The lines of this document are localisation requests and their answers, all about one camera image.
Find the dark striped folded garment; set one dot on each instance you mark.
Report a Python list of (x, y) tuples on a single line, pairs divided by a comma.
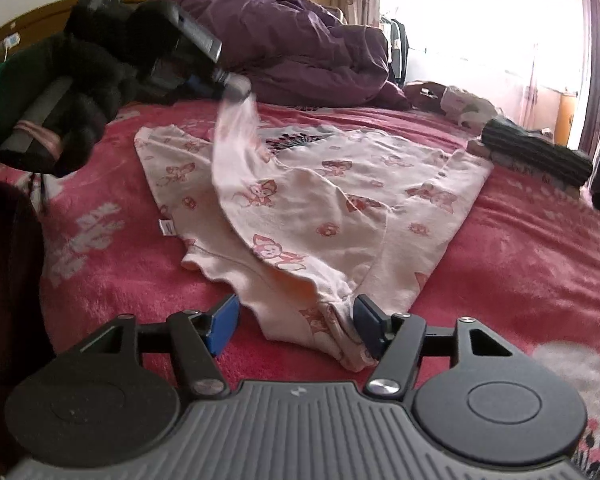
[(535, 155)]

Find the person's left hand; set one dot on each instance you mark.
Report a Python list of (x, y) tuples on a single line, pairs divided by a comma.
[(105, 55)]

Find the white pink crumpled cloth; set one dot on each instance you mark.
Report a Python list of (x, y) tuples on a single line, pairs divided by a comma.
[(467, 107)]

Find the wooden headboard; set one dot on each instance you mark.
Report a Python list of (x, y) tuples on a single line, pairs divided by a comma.
[(40, 17)]

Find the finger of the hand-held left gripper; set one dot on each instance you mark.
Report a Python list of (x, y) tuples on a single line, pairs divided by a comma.
[(230, 87)]

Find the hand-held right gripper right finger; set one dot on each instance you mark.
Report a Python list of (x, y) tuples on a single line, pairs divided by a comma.
[(370, 325)]

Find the purple duvet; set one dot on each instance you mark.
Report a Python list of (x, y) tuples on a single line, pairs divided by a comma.
[(280, 40)]

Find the person's dark red clothing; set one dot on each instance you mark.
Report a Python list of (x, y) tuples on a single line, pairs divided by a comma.
[(10, 335)]

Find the pink floral blanket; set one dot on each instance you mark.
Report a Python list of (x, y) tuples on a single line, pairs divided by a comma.
[(505, 260)]

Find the pink printed shirt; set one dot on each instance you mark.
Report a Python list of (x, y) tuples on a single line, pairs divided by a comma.
[(320, 200)]

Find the dark hanging garment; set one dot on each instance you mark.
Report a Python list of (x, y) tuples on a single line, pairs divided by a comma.
[(399, 50)]

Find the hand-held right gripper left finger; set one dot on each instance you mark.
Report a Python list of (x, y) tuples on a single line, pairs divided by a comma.
[(222, 325)]

